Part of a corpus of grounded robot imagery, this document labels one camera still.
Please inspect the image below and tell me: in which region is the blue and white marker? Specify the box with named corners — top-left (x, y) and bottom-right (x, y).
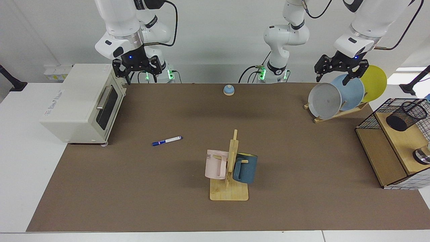
top-left (152, 136), bottom-right (183, 147)

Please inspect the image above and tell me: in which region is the black mesh pen holder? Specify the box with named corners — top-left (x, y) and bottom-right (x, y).
top-left (386, 101), bottom-right (428, 132)

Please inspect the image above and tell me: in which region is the light blue plate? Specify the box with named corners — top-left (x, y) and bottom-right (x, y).
top-left (331, 74), bottom-right (365, 111)

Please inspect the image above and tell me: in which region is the grey plate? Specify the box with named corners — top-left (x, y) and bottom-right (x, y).
top-left (308, 83), bottom-right (342, 120)

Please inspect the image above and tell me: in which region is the yellow plate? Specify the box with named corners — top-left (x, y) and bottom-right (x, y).
top-left (360, 65), bottom-right (387, 103)

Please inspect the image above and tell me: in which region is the wooden plate rack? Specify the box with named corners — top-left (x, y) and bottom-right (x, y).
top-left (303, 101), bottom-right (369, 124)

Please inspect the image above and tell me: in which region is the pale toaster oven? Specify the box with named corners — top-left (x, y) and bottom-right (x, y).
top-left (39, 64), bottom-right (127, 147)

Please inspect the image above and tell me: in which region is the black clamp stand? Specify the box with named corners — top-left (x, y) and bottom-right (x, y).
top-left (0, 65), bottom-right (28, 92)
top-left (399, 66), bottom-right (430, 95)

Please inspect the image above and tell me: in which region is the pink mug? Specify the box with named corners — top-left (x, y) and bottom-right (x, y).
top-left (205, 150), bottom-right (229, 180)

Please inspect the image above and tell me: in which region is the round steel rimmed lid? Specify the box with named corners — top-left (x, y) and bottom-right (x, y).
top-left (413, 143), bottom-right (430, 165)

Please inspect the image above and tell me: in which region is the brown table cloth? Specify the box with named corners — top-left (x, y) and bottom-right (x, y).
top-left (26, 83), bottom-right (430, 232)

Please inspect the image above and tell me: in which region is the dark teal mug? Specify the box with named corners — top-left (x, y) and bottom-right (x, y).
top-left (232, 153), bottom-right (258, 184)

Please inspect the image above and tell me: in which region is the wooden cup stand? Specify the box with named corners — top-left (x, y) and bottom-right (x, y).
top-left (210, 129), bottom-right (249, 201)

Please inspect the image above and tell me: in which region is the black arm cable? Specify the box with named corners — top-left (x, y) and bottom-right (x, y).
top-left (302, 0), bottom-right (424, 51)
top-left (143, 0), bottom-right (178, 47)

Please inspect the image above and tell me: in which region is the white wall socket box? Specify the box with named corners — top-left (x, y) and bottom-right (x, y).
top-left (44, 66), bottom-right (73, 82)

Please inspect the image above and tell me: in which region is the wire basket with wooden floor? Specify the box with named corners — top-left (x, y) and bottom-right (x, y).
top-left (355, 98), bottom-right (430, 190)

